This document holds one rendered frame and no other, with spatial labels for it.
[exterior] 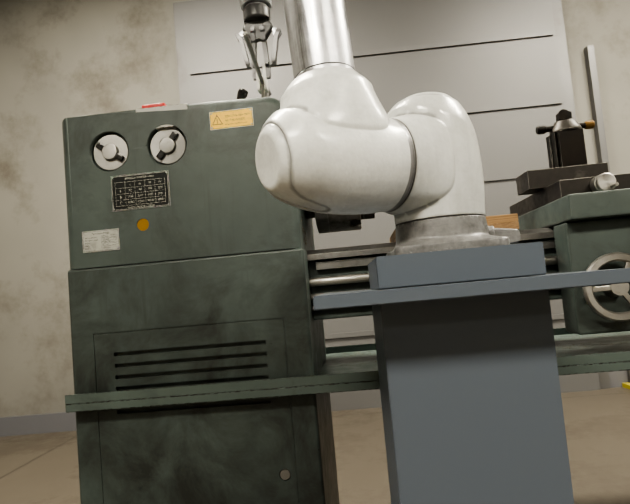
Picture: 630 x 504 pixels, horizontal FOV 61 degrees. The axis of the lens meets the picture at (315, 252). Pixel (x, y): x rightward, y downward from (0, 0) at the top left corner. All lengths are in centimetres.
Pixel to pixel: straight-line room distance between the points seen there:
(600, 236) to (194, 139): 100
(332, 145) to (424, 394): 39
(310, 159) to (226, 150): 64
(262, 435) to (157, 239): 54
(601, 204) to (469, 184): 53
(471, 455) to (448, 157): 45
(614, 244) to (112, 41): 348
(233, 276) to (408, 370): 63
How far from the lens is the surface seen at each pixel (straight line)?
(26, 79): 433
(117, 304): 143
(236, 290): 133
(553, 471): 91
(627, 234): 145
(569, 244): 139
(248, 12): 162
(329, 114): 79
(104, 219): 146
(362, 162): 79
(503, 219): 144
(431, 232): 88
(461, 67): 379
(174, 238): 138
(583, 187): 145
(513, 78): 384
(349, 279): 139
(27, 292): 406
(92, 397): 143
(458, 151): 91
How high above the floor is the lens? 76
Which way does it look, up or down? 4 degrees up
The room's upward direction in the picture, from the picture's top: 5 degrees counter-clockwise
